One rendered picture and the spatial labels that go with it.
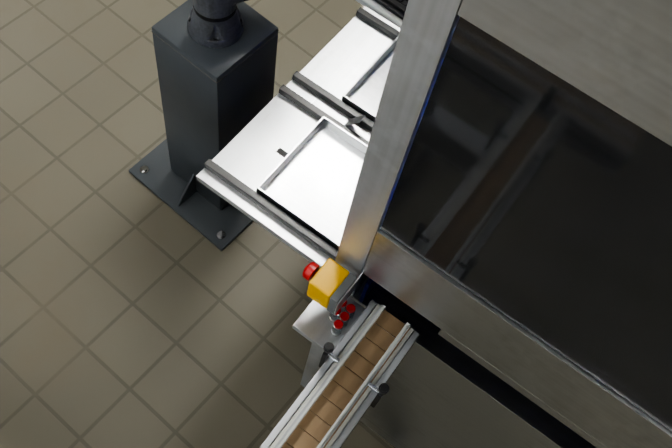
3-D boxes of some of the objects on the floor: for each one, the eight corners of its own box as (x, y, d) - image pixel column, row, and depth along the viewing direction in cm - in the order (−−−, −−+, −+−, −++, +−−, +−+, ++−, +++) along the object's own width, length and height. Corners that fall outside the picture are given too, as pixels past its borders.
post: (327, 381, 252) (575, -253, 69) (316, 396, 250) (543, -223, 67) (311, 369, 254) (513, -285, 71) (299, 384, 251) (479, -257, 68)
